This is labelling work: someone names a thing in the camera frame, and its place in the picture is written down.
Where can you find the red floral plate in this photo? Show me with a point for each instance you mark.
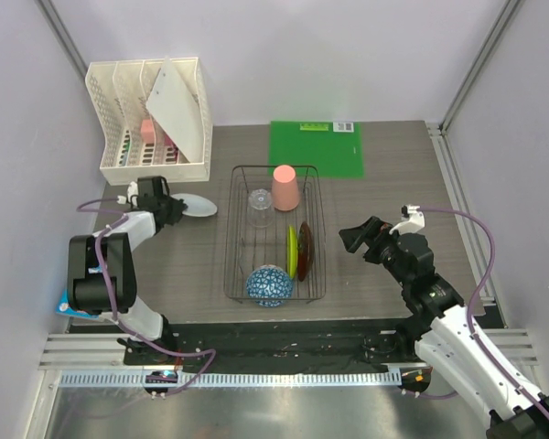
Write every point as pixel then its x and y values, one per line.
pixel 305 243

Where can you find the blue printed booklet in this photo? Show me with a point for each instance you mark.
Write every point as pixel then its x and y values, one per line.
pixel 63 308

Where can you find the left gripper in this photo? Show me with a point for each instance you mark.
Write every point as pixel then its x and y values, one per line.
pixel 177 210

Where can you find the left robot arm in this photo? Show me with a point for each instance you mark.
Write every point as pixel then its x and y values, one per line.
pixel 101 278

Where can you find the green cutting mat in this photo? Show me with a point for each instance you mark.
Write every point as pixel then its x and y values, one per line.
pixel 334 149

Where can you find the white file organizer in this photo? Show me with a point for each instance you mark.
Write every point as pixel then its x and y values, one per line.
pixel 119 91

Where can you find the blue patterned bowl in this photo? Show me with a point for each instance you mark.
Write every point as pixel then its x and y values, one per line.
pixel 269 286

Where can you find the white plate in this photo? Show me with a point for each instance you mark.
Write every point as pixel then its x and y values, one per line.
pixel 196 206

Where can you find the lime green plate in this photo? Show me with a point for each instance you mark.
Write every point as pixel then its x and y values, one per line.
pixel 291 251

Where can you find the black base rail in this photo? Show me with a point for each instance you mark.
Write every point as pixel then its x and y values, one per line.
pixel 299 347

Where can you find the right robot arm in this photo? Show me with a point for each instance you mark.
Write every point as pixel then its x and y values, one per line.
pixel 441 333

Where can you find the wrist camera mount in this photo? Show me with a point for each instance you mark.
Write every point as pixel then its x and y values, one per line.
pixel 412 220
pixel 130 198

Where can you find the pink box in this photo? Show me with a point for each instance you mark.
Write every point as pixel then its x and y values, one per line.
pixel 147 132

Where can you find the black wire dish rack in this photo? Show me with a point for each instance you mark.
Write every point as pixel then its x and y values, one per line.
pixel 248 248

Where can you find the clear glass cup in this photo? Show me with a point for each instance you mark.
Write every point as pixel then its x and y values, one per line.
pixel 260 209

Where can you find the white slotted cable duct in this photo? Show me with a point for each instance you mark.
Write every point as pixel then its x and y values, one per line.
pixel 148 378

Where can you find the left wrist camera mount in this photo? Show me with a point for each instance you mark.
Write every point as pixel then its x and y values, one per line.
pixel 130 198

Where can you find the white board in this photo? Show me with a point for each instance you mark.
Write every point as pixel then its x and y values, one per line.
pixel 174 108

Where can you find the pink plastic cup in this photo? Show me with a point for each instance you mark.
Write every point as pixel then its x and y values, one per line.
pixel 285 191

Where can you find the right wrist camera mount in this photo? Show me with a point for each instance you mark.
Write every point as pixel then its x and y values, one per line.
pixel 412 220

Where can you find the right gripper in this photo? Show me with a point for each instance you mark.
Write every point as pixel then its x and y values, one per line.
pixel 354 238

